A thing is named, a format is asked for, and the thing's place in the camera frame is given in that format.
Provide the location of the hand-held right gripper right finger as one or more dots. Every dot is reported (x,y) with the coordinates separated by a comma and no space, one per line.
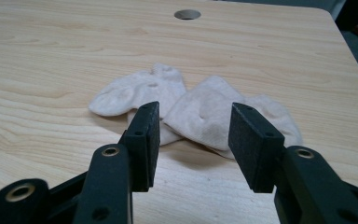
(256,146)

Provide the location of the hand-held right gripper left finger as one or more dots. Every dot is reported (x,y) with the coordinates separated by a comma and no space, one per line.
(143,146)

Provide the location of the white sock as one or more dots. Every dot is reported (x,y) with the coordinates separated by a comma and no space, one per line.
(143,88)
(211,115)

